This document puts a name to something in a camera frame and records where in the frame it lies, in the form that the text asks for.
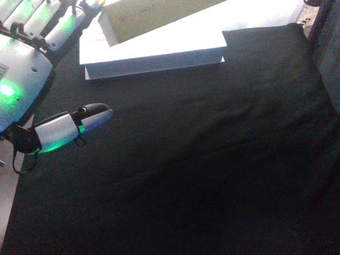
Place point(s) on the white book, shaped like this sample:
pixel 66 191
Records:
pixel 164 53

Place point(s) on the grey fabric panel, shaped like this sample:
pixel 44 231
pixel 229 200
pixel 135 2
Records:
pixel 330 53

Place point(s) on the yellow book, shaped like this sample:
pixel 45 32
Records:
pixel 148 18

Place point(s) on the black cloth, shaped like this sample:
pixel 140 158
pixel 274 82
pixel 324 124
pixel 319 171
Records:
pixel 186 159

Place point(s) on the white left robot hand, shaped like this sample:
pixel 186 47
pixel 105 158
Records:
pixel 24 77

